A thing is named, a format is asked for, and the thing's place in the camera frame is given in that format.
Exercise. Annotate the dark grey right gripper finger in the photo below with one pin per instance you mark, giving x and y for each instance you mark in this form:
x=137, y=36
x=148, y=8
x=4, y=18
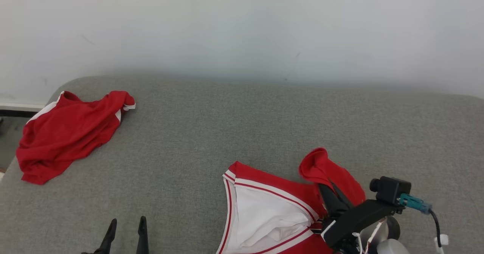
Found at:
x=331, y=205
x=345, y=202

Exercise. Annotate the red shorts with white stripe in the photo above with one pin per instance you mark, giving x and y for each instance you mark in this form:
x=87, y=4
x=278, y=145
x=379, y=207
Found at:
x=68, y=137

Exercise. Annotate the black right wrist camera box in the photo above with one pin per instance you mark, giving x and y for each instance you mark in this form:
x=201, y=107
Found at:
x=391, y=189

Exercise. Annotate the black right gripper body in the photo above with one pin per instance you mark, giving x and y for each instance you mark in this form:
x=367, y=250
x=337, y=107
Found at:
x=351, y=223

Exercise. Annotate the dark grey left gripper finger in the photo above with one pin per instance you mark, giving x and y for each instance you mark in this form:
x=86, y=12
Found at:
x=109, y=239
x=142, y=239

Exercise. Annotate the red and white sleeveless top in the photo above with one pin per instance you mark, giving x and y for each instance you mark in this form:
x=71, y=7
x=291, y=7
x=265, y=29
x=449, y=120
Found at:
x=264, y=216

